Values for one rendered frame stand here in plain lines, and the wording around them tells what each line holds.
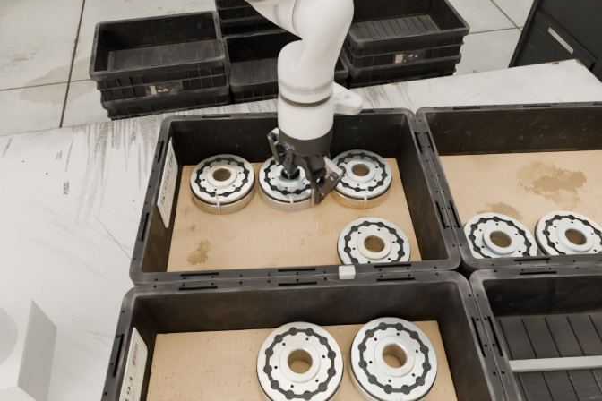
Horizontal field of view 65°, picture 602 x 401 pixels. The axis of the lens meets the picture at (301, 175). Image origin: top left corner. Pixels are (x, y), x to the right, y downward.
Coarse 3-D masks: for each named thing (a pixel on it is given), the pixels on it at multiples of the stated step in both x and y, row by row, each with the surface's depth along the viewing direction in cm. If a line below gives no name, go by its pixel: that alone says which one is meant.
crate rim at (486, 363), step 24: (144, 288) 55; (168, 288) 55; (192, 288) 55; (216, 288) 57; (240, 288) 55; (264, 288) 55; (288, 288) 55; (312, 288) 55; (336, 288) 56; (120, 312) 53; (120, 336) 51; (480, 336) 51; (120, 360) 49; (480, 360) 49
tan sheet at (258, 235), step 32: (256, 192) 78; (192, 224) 73; (224, 224) 73; (256, 224) 73; (288, 224) 73; (320, 224) 73; (192, 256) 70; (224, 256) 70; (256, 256) 70; (288, 256) 70; (320, 256) 70; (416, 256) 70
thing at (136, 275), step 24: (168, 120) 74; (192, 120) 75; (216, 120) 75; (240, 120) 75; (264, 120) 75; (408, 120) 74; (432, 168) 68; (432, 192) 65; (144, 216) 62; (144, 240) 59; (336, 264) 57; (360, 264) 57; (384, 264) 57; (408, 264) 57; (432, 264) 57; (456, 264) 57
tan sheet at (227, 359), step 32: (160, 352) 60; (192, 352) 60; (224, 352) 60; (256, 352) 60; (160, 384) 57; (192, 384) 57; (224, 384) 57; (256, 384) 57; (352, 384) 57; (448, 384) 57
